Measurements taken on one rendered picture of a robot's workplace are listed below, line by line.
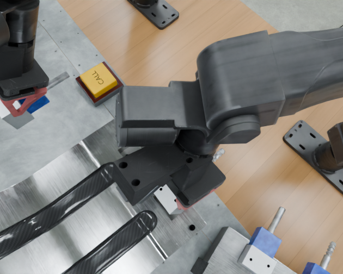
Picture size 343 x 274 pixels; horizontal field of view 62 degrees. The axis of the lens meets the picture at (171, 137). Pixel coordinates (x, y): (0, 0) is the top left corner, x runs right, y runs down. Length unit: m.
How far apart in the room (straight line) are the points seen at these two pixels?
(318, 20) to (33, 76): 1.90
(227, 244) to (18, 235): 0.35
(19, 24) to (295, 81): 0.32
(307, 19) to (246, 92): 1.90
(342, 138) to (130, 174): 0.39
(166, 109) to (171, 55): 0.47
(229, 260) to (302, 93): 0.38
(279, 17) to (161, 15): 1.34
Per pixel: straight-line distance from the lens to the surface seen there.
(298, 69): 0.25
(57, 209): 0.55
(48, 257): 0.53
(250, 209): 0.64
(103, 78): 0.67
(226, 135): 0.24
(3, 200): 0.56
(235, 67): 0.25
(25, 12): 0.41
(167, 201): 0.46
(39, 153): 0.67
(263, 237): 0.57
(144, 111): 0.27
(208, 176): 0.39
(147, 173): 0.31
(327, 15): 2.21
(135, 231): 0.52
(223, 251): 0.56
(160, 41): 0.76
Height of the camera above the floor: 1.40
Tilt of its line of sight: 70 degrees down
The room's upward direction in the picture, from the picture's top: 10 degrees clockwise
